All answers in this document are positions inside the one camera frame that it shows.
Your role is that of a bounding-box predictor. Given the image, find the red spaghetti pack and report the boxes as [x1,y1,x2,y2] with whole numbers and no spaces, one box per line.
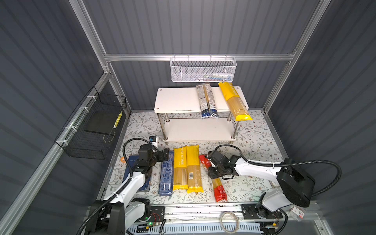
[199,155,227,203]

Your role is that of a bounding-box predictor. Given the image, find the yellow green striped tool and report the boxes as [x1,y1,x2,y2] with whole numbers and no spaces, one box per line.
[113,111,123,129]

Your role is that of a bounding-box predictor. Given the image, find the coiled white cable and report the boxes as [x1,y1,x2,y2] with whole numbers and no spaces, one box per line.
[219,211,240,234]

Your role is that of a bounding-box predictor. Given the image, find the white wire mesh basket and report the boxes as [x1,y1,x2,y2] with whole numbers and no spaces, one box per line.
[169,56,237,83]

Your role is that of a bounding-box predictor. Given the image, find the dark blue pasta box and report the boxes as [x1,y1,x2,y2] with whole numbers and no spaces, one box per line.
[123,155,152,193]

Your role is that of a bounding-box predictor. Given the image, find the small white card box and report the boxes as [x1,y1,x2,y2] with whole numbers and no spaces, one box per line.
[269,181,280,188]

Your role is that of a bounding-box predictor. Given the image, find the blue spaghetti box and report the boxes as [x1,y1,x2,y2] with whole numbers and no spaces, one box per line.
[159,151,174,196]

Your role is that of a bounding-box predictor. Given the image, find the yellow Pastatime spaghetti pack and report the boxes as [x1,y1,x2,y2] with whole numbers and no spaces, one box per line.
[173,146,188,191]

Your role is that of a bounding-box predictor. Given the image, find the white two-tier shelf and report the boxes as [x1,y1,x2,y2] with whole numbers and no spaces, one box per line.
[154,88,237,142]

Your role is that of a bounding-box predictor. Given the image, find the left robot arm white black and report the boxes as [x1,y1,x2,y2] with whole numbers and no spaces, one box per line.
[77,142,170,235]

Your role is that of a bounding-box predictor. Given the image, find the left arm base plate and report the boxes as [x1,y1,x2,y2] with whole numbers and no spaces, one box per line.
[136,206,165,223]

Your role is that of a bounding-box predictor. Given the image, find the clear blue spaghetti pack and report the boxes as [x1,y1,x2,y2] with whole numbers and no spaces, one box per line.
[196,83,219,119]

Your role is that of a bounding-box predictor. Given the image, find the tubes in white basket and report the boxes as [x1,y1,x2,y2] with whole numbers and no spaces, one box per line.
[191,73,234,82]

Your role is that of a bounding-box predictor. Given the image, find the black wire basket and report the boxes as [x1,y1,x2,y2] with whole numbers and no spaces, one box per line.
[55,88,128,160]

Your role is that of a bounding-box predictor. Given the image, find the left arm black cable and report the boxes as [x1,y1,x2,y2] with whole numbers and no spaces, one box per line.
[75,137,153,235]

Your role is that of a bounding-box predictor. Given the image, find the red white tag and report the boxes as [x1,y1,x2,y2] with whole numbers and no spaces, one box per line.
[288,205,306,222]

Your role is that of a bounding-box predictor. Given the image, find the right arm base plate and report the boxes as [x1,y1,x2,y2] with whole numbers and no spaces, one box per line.
[241,203,283,220]

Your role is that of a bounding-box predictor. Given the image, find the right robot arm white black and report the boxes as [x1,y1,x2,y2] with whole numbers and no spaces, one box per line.
[207,150,315,212]

